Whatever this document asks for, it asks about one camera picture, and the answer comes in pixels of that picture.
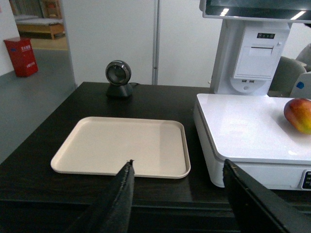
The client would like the grey chair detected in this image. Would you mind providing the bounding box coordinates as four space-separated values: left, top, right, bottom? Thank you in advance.
269 56 307 97

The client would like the red fire extinguisher box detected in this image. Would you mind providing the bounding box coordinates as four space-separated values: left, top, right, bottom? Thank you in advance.
4 37 38 77

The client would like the black round barcode scanner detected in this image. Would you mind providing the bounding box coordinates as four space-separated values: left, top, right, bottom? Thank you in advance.
105 60 133 98

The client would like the wooden pallet bench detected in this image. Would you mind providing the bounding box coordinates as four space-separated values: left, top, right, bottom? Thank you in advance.
9 0 65 39

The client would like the white blue label printer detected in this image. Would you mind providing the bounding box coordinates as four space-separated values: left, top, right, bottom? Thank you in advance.
290 72 311 99

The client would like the white partition post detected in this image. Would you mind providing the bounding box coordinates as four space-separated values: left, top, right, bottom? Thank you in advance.
152 0 161 85

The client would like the dark red yellow mango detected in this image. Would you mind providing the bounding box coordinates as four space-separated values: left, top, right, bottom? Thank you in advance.
283 98 311 134

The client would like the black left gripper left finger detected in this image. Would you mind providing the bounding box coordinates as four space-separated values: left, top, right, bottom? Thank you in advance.
91 160 135 233

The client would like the black checkout counter cabinet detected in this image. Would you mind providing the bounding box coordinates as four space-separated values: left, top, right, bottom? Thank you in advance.
0 82 311 233

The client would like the beige plastic tray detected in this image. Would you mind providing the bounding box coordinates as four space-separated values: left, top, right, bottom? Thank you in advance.
51 116 191 179

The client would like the white POS terminal stand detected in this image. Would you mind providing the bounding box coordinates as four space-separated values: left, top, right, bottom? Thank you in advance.
199 0 311 96

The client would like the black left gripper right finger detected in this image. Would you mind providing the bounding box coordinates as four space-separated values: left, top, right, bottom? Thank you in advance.
223 159 311 233

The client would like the white checkout scale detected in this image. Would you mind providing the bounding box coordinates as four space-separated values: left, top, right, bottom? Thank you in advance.
194 94 311 191

